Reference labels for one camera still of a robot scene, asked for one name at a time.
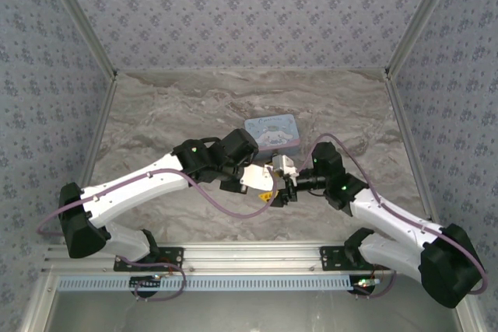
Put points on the blue cartoon tin box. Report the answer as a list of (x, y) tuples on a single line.
[(272, 133)]

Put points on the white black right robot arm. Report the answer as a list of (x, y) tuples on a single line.
[(389, 215)]

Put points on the grey metal base tray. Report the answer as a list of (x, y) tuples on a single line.
[(253, 316)]

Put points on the aluminium frame post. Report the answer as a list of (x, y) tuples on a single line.
[(100, 130), (81, 17), (409, 145), (420, 17)]

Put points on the black circuit board with LED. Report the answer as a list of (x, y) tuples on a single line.
[(146, 287), (363, 289)]

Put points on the aluminium mounting rail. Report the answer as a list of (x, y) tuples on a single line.
[(253, 256)]

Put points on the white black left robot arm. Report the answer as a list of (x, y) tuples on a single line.
[(128, 192)]

